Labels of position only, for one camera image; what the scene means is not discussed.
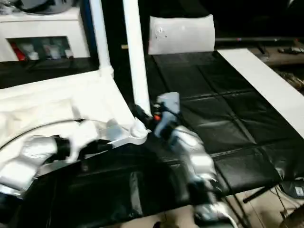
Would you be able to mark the white plastic table leg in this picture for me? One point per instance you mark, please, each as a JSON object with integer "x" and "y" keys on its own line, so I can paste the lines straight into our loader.
{"x": 137, "y": 61}
{"x": 100, "y": 38}

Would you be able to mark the white plastic table top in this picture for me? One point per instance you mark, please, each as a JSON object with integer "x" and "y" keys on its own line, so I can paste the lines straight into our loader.
{"x": 61, "y": 104}

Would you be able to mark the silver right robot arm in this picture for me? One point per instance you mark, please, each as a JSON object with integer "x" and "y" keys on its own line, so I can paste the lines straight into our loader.
{"x": 199, "y": 166}

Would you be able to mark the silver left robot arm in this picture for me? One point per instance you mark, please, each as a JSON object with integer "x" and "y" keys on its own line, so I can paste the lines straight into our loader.
{"x": 28, "y": 161}

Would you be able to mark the small tan label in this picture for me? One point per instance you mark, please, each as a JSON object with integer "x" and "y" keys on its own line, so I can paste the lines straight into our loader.
{"x": 124, "y": 47}

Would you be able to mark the black work mat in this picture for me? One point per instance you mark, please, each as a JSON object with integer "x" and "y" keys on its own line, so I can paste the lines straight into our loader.
{"x": 228, "y": 109}

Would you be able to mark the white cushion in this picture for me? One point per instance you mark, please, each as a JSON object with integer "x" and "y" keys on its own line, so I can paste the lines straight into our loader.
{"x": 183, "y": 34}

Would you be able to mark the white flat board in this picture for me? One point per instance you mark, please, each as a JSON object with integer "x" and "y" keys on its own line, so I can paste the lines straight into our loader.
{"x": 266, "y": 80}

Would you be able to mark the red bottle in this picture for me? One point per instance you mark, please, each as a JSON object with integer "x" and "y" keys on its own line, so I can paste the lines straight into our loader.
{"x": 16, "y": 50}

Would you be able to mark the black metal stand leg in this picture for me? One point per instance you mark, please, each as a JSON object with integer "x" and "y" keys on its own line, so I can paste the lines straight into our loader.
{"x": 263, "y": 194}

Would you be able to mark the white cabinet with glass doors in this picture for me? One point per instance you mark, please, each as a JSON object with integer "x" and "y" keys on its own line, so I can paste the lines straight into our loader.
{"x": 38, "y": 33}

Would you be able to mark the grey clutter on cabinet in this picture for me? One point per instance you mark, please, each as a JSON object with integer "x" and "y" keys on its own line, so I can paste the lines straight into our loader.
{"x": 38, "y": 4}

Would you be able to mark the black flat device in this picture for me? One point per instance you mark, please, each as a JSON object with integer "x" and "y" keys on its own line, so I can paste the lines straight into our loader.
{"x": 290, "y": 50}

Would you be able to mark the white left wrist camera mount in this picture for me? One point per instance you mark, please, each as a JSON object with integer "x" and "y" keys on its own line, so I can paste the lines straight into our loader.
{"x": 90, "y": 135}

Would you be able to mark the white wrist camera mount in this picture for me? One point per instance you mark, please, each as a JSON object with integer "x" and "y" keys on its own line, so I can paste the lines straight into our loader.
{"x": 166, "y": 111}
{"x": 90, "y": 135}

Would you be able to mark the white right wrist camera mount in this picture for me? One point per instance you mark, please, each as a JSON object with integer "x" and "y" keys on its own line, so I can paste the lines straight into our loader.
{"x": 166, "y": 111}

